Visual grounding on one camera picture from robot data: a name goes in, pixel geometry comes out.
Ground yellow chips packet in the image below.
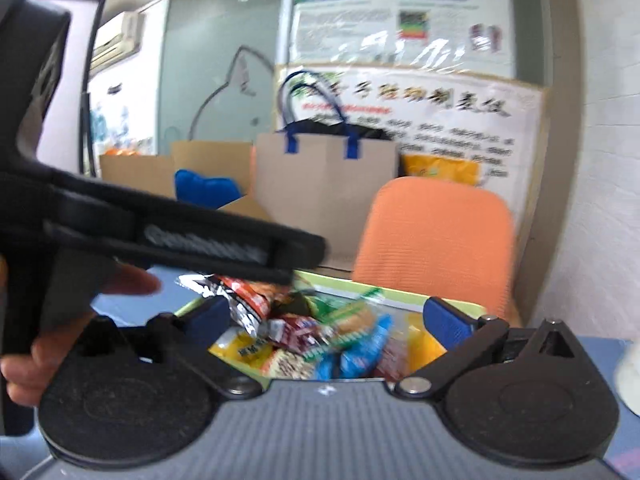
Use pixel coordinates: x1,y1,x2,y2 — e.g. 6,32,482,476
208,326,274,376

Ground silver orange snack packet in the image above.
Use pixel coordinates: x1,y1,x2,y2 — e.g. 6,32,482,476
177,274,292,339

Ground dark red snack packet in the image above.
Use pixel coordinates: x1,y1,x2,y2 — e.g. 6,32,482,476
265,314,326,354

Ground person's left hand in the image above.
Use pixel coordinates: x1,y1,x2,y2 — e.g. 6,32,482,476
1,264,162,408

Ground orange jelly packet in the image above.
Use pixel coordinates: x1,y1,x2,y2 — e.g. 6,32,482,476
407,312,447,373

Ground white projection screen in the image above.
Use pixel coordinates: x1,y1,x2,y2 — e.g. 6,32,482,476
37,0,105,174

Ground orange chair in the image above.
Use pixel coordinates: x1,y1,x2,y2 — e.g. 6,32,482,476
352,177,515,316

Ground blue snack packet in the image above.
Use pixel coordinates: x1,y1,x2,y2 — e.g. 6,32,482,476
312,314,393,382

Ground green cardboard box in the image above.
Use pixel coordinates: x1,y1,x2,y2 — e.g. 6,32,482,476
171,268,490,384

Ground blue striped tablecloth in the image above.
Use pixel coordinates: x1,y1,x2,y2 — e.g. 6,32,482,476
0,263,640,480

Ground blue cushion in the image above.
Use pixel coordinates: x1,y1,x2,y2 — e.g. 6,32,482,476
175,169,243,209

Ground cream thermos jug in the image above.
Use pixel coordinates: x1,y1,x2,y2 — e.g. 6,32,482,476
614,344,640,416

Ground brown cardboard box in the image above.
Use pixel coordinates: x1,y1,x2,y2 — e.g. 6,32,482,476
100,141,270,220

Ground yellow plastic bag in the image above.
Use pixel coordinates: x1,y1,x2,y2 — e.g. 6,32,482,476
401,154,480,186

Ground Chinese text poster board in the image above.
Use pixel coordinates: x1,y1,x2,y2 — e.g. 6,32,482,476
276,64,548,226

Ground kraft paper bag blue handles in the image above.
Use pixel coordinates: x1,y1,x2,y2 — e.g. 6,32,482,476
254,68,399,272

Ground wall science poster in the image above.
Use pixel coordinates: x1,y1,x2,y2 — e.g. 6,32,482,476
288,0,515,78

